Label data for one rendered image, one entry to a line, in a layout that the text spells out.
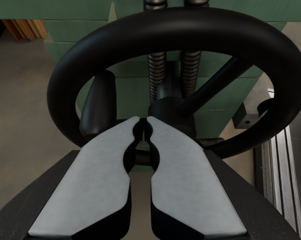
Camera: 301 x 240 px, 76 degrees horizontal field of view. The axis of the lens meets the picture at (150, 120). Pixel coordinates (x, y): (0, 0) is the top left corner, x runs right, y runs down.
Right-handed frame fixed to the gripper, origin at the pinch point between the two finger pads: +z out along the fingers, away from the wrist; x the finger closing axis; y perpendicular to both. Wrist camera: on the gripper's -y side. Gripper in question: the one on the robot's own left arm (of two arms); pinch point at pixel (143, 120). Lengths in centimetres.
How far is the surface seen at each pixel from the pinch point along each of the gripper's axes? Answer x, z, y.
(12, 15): -21.2, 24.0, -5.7
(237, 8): 9.8, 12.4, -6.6
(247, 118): 26.4, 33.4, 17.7
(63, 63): -6.5, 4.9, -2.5
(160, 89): 1.9, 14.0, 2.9
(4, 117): -89, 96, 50
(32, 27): -92, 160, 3
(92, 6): -8.1, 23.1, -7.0
